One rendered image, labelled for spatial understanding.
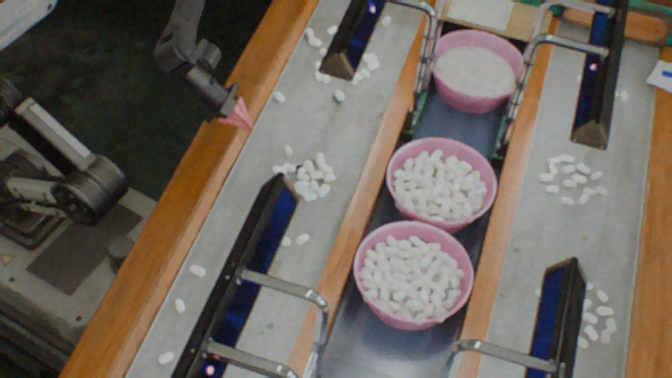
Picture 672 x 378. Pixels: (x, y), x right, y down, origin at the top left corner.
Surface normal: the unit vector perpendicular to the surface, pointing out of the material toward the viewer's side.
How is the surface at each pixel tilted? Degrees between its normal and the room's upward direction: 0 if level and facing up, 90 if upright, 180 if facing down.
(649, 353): 0
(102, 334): 0
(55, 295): 0
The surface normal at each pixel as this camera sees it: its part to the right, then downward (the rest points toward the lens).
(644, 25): -0.25, 0.41
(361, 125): 0.07, -0.62
